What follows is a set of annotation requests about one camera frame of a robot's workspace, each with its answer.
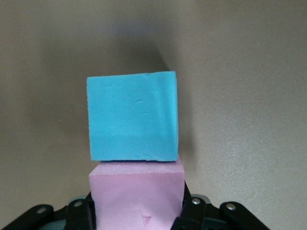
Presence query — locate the light blue foam cube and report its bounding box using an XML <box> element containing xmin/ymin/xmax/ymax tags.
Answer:
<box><xmin>86</xmin><ymin>70</ymin><xmax>179</xmax><ymax>162</ymax></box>

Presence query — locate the light pink foam cube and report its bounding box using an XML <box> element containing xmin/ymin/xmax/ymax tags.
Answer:
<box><xmin>88</xmin><ymin>159</ymin><xmax>186</xmax><ymax>230</ymax></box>

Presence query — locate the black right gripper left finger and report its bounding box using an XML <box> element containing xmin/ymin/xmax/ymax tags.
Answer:
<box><xmin>0</xmin><ymin>191</ymin><xmax>96</xmax><ymax>230</ymax></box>

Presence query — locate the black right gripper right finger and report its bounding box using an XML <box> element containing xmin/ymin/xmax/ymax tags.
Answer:
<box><xmin>172</xmin><ymin>182</ymin><xmax>267</xmax><ymax>230</ymax></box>

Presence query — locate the brown table cover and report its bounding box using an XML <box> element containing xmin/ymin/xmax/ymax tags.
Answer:
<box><xmin>0</xmin><ymin>0</ymin><xmax>307</xmax><ymax>230</ymax></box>

